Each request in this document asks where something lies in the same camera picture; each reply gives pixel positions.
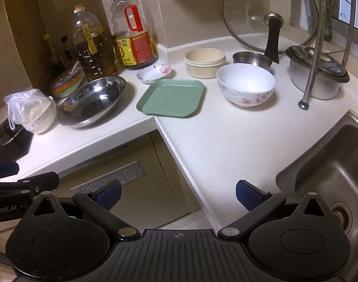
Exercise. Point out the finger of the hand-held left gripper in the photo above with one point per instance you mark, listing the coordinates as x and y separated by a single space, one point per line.
43 179
5 170

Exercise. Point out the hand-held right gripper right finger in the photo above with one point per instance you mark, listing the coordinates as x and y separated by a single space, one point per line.
251 195

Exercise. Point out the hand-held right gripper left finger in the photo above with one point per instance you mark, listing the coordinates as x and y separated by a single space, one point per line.
108 195

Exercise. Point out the large steel basin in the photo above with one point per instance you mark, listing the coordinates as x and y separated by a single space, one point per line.
90 102

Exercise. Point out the white floral bowl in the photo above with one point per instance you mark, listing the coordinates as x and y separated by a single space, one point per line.
245 85

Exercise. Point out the green square plate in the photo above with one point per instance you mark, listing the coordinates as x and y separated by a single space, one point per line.
170 98

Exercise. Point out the small floral saucer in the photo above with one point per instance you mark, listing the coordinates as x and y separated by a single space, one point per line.
152 75

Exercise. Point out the small steel saucepan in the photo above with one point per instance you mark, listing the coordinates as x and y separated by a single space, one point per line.
251 58

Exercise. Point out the beige round bowl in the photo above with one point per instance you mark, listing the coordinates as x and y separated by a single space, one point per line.
204 64

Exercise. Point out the metal cabinet vent grille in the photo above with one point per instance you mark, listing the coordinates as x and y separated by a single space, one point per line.
108 177

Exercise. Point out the black gas stove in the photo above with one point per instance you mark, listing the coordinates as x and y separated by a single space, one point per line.
8 144

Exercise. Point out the white patterned bowl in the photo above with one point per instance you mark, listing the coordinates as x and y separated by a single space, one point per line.
43 120

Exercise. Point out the beige base cabinet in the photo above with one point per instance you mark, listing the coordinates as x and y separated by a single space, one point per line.
167 176

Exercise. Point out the clear plastic bag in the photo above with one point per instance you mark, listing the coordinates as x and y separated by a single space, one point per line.
23 105

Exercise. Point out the steel sink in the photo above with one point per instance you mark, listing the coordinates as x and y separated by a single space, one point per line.
329 164

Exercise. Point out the striped colourful bowl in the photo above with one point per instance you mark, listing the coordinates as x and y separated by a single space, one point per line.
64 86

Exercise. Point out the small knotted plastic bag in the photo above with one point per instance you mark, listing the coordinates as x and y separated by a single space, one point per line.
76 70

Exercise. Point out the steel pot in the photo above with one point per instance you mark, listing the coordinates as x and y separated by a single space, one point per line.
296 82

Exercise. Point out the dark bottle yellow cap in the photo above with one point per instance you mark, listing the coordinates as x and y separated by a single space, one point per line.
49 50

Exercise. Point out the dark bottle black cap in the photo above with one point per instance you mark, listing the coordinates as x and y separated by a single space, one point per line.
66 48

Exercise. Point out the large oil bottle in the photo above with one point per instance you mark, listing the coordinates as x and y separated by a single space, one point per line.
92 53

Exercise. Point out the steel pot lid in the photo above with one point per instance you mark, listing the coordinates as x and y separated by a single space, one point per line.
317 63

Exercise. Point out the window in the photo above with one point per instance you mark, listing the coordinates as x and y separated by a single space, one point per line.
355 8

